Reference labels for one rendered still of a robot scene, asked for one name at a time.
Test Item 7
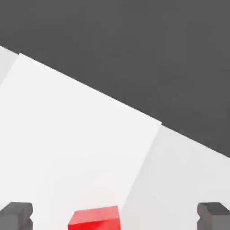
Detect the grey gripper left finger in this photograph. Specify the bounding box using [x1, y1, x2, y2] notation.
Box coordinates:
[0, 202, 34, 230]

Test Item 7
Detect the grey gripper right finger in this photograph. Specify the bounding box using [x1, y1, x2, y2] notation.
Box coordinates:
[197, 202, 230, 230]

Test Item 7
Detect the small red cube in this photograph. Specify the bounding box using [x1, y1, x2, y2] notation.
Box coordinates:
[67, 205, 121, 230]

